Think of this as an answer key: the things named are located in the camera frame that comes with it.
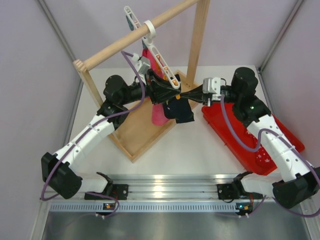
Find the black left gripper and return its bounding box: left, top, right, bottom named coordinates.
left=120, top=69, right=181, bottom=106

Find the orange end clip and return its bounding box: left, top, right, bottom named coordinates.
left=173, top=80, right=181, bottom=100

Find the navy santa sock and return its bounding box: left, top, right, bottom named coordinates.
left=172, top=98, right=195, bottom=124
left=162, top=100, right=175, bottom=120

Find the pink sock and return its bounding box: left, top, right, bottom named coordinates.
left=151, top=103, right=170, bottom=126
left=142, top=49, right=164, bottom=78

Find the white clip hanger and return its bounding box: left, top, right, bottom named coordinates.
left=123, top=6, right=180, bottom=89

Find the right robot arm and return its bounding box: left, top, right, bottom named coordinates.
left=181, top=67, right=320, bottom=210

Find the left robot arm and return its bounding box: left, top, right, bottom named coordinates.
left=40, top=70, right=181, bottom=201

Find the teal clip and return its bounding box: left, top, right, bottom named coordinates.
left=126, top=15, right=135, bottom=31

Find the red plastic bin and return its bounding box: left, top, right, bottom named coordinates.
left=201, top=101, right=306, bottom=177

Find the red snowflake sock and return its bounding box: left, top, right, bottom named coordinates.
left=248, top=145, right=277, bottom=176

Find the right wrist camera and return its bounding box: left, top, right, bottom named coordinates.
left=202, top=77, right=222, bottom=95

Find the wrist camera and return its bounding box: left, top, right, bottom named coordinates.
left=202, top=77, right=222, bottom=95
left=131, top=53, right=151, bottom=75

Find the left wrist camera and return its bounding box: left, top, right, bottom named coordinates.
left=131, top=53, right=151, bottom=75

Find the wooden rack frame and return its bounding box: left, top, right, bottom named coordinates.
left=72, top=0, right=211, bottom=164

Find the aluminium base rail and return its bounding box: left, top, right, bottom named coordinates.
left=48, top=174, right=264, bottom=218

